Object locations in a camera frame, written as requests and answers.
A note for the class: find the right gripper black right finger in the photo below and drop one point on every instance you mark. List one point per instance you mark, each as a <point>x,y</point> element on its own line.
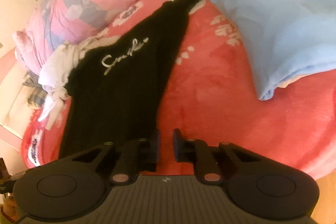
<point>199,154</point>

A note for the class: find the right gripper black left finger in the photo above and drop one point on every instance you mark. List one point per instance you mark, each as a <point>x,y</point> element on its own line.
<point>135,156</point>

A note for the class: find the black smile t-shirt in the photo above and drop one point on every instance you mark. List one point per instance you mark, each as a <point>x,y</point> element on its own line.
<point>116,90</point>

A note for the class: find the red floral blanket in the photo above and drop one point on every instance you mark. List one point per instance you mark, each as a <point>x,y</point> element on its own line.
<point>211,96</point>

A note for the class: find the white crumpled garment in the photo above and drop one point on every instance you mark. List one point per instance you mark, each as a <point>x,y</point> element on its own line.
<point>54,73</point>

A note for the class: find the pink floral quilt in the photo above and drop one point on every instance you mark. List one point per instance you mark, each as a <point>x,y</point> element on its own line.
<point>57,21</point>

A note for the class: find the light blue garment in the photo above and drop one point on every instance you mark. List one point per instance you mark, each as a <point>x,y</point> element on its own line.
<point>284,39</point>

